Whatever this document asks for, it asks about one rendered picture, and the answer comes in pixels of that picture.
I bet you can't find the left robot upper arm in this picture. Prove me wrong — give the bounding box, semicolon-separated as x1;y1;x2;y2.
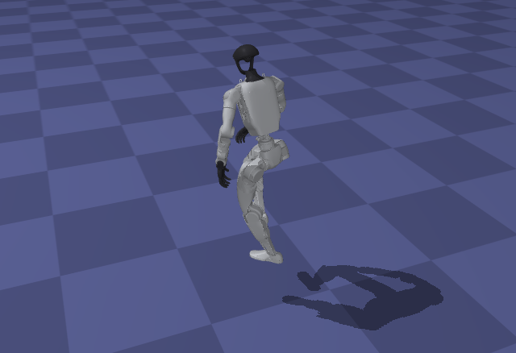
221;86;242;139

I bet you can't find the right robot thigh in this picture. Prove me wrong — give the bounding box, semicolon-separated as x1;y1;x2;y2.
243;139;289;163

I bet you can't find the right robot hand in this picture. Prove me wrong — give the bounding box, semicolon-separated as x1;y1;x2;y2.
235;127;249;143

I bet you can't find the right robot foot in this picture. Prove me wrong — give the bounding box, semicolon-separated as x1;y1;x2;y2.
252;202;268;223

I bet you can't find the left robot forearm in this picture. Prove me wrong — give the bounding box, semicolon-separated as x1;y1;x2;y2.
215;125;231;166

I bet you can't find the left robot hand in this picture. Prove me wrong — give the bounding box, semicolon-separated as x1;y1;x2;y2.
216;161;231;188

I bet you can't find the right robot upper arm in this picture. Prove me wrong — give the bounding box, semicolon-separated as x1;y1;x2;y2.
271;76;286;112

